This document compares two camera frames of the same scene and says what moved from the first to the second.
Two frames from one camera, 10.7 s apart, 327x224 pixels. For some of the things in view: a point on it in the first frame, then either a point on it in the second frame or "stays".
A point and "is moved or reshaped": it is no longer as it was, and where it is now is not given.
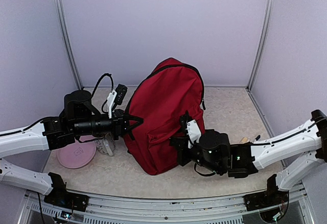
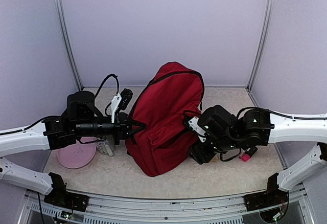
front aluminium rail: x=109 y=209 stays
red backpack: x=172 y=87 is moved or reshaped
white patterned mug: x=106 y=145 stays
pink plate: x=76 y=154 stays
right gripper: x=180 y=143 → x=198 y=151
